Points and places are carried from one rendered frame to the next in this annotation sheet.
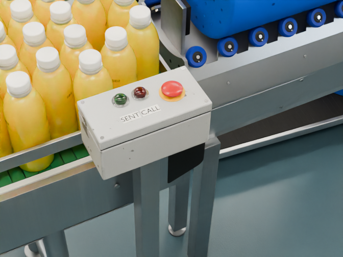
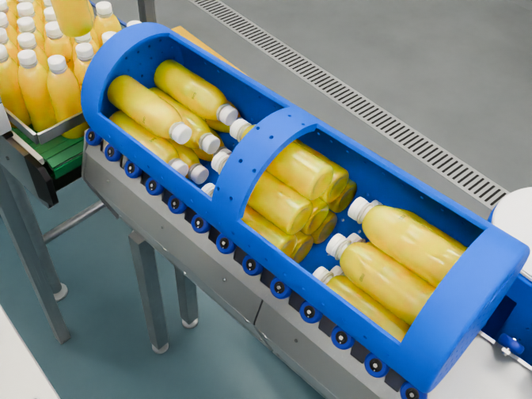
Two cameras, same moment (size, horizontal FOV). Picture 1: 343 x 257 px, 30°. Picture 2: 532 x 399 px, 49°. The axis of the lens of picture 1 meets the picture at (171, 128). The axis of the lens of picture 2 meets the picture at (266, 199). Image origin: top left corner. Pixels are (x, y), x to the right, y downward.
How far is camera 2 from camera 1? 151 cm
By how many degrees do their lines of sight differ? 44
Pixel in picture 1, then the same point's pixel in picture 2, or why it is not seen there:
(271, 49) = (139, 190)
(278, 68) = (142, 213)
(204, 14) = not seen: hidden behind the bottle
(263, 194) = (256, 385)
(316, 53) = (171, 236)
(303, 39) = (163, 210)
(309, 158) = not seen: outside the picture
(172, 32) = not seen: hidden behind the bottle
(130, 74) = (24, 89)
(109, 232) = (171, 275)
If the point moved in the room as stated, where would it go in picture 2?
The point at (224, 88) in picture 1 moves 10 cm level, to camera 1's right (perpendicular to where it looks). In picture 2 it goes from (105, 183) to (112, 213)
